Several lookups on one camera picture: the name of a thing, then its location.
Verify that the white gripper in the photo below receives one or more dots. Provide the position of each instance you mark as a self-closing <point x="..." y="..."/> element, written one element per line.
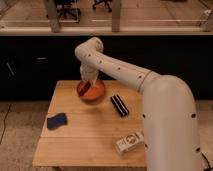
<point x="89" y="74"/>

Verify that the dark red pepper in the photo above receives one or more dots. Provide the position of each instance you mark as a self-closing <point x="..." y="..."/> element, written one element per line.
<point x="84" y="89"/>

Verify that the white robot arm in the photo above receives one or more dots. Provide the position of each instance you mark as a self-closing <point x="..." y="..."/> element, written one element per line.
<point x="171" y="135"/>

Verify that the orange ceramic cup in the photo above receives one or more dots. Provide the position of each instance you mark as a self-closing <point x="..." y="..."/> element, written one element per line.
<point x="93" y="93"/>

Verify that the black white striped block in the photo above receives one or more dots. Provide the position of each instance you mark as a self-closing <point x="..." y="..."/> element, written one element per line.
<point x="119" y="105"/>

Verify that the blue sponge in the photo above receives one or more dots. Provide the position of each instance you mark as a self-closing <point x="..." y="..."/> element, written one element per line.
<point x="56" y="121"/>

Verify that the wooden table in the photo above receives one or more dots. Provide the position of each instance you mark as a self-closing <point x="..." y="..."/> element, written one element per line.
<point x="89" y="137"/>

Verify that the black cabinet counter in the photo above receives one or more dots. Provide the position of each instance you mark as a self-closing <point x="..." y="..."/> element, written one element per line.
<point x="30" y="66"/>

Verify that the white labelled bottle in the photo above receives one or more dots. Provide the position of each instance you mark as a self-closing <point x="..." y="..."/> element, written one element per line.
<point x="129" y="142"/>

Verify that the black office chair left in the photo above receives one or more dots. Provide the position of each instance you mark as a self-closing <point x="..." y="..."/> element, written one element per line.
<point x="68" y="7"/>

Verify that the black office chair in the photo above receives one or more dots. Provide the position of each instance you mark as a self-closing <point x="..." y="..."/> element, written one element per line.
<point x="105" y="3"/>
<point x="68" y="7"/>

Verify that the black office chair right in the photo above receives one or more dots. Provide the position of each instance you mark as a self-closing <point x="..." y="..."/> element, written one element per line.
<point x="105" y="3"/>

